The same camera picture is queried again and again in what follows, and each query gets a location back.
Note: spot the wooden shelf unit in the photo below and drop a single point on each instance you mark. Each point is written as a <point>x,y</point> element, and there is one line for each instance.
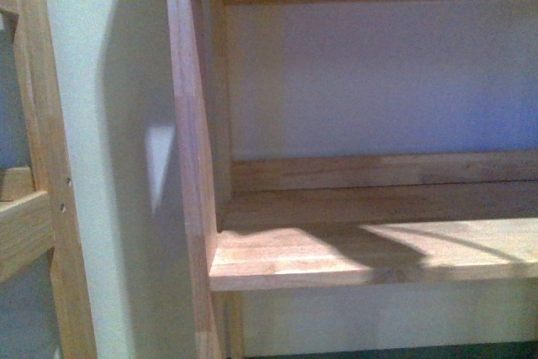
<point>327,221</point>

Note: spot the wooden side shelf frame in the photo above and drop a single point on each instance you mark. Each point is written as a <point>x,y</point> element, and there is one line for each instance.
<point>38,209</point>

